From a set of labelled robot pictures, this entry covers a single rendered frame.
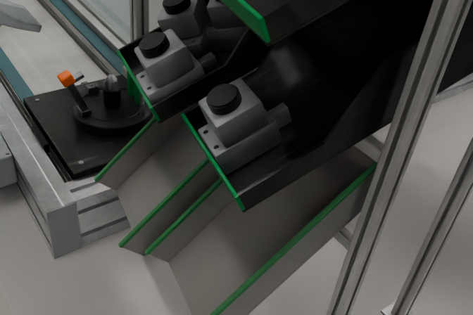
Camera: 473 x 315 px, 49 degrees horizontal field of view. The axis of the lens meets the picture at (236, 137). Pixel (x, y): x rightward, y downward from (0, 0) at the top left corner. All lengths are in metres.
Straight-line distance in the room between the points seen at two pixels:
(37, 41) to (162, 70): 0.82
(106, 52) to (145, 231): 0.63
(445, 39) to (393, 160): 0.12
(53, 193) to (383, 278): 0.53
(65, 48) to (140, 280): 0.66
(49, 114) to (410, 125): 0.67
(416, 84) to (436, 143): 0.78
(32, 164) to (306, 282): 0.47
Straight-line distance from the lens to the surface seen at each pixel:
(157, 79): 0.52
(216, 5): 0.56
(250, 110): 0.44
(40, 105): 0.98
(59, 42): 1.31
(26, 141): 0.92
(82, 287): 0.81
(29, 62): 1.23
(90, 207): 0.82
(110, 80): 0.90
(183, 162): 0.68
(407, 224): 0.99
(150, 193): 0.70
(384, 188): 0.49
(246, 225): 0.61
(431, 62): 0.42
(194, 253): 0.64
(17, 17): 0.47
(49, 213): 0.78
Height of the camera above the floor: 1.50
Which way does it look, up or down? 37 degrees down
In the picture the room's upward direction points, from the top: 7 degrees clockwise
